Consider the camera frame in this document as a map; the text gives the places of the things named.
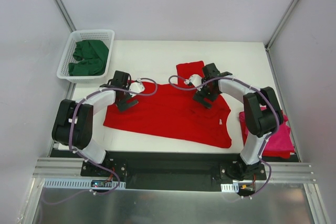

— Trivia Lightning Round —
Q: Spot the folded red t shirt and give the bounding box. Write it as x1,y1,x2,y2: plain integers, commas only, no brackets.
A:
239,115,295,159

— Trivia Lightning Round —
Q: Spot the right white cable duct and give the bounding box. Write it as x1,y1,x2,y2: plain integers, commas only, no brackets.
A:
220,183,239,193

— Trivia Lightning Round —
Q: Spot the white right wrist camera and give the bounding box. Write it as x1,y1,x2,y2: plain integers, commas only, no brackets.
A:
184,74,202,87

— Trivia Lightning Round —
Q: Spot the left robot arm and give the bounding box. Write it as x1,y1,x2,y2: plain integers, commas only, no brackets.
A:
51,71,145,176

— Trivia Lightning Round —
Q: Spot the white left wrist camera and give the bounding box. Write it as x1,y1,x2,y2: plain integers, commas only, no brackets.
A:
129,81,145,94

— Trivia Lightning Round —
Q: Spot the green t shirt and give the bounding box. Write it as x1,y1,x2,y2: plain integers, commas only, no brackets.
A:
68,39,109,76

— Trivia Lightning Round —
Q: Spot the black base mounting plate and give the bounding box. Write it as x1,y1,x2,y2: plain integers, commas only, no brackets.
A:
51,150,267,190

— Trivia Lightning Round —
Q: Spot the white cable duct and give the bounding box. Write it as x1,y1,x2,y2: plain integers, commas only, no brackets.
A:
44,178,126,190
220,183,239,193

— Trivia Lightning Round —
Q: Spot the white plastic basket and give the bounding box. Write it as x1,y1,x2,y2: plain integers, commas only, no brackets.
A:
57,29,115,83

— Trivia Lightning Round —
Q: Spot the aluminium frame post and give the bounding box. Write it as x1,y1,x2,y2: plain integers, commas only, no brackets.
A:
265,0,301,52
39,0,79,32

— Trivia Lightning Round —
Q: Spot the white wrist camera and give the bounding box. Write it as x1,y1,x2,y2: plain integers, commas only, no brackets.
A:
184,74,202,87
129,81,145,94

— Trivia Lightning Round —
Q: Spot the left aluminium frame post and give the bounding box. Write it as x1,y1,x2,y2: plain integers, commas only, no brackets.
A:
39,0,79,32

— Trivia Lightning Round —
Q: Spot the red t shirt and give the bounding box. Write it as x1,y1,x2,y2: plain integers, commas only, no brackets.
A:
239,115,295,159
103,60,233,149

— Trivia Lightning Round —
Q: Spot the aluminium front rail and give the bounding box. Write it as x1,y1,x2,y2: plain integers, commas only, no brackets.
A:
33,150,317,184

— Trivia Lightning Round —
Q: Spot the left white cable duct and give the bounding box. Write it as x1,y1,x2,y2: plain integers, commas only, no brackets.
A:
44,178,126,190

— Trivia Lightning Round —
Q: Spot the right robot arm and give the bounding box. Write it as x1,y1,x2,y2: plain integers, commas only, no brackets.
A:
188,63,284,180

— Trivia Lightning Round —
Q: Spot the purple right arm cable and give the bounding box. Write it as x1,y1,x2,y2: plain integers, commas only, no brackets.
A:
168,74,280,204

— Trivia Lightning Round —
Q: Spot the right aluminium frame post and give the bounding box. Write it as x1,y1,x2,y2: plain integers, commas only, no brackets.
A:
265,0,301,52

